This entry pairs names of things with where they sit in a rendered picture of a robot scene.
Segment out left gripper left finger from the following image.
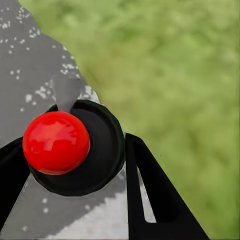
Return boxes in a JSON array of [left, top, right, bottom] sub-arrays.
[[0, 137, 31, 231]]

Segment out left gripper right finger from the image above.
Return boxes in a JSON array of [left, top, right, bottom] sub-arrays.
[[125, 133, 210, 240]]

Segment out insectifuge atomizer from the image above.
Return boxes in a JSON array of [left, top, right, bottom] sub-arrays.
[[22, 74, 126, 197]]

